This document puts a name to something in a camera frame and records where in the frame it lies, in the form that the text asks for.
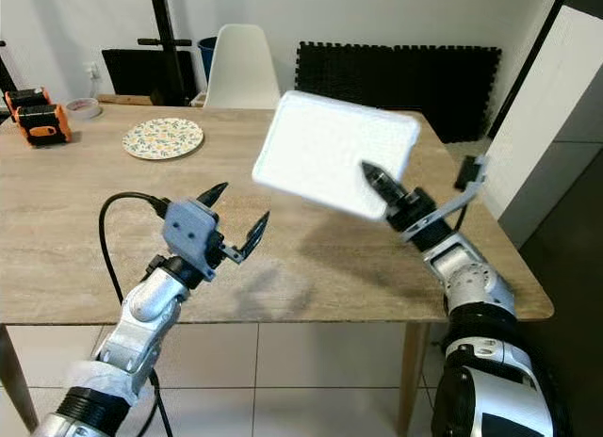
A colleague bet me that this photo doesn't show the white shell chair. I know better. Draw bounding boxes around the white shell chair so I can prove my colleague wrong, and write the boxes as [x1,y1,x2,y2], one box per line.
[204,24,282,110]

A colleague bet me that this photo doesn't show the light wooden table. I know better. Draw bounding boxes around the light wooden table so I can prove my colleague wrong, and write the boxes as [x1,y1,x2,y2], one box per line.
[0,105,555,437]

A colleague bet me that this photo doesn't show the black flat board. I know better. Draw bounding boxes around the black flat board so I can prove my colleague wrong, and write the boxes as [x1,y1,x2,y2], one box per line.
[101,49,194,103]

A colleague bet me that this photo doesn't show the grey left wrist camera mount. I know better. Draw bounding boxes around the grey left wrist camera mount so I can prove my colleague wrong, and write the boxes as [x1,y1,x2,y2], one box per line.
[162,198,222,270]

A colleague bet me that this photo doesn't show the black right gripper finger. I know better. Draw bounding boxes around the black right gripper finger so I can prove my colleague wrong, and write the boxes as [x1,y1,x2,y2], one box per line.
[360,162,411,210]

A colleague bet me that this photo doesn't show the black foam puzzle mat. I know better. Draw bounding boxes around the black foam puzzle mat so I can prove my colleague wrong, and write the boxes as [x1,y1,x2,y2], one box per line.
[294,41,502,144]

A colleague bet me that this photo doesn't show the white plastic container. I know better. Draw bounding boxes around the white plastic container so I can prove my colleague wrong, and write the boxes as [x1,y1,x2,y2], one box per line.
[252,90,421,221]

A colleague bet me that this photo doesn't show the roll of tape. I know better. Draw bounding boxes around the roll of tape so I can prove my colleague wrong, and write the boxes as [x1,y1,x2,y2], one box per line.
[63,98,102,121]

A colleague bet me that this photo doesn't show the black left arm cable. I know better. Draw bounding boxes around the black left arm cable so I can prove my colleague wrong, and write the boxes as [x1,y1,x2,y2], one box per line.
[98,191,176,437]

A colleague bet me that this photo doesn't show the blue bin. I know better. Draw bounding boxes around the blue bin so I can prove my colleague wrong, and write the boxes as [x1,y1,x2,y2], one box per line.
[198,37,220,82]

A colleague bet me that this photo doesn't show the black metal stand pole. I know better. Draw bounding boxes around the black metal stand pole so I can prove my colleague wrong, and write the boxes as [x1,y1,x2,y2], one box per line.
[137,0,199,106]

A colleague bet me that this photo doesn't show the floral patterned plate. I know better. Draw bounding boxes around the floral patterned plate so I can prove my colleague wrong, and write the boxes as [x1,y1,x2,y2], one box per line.
[122,117,205,161]

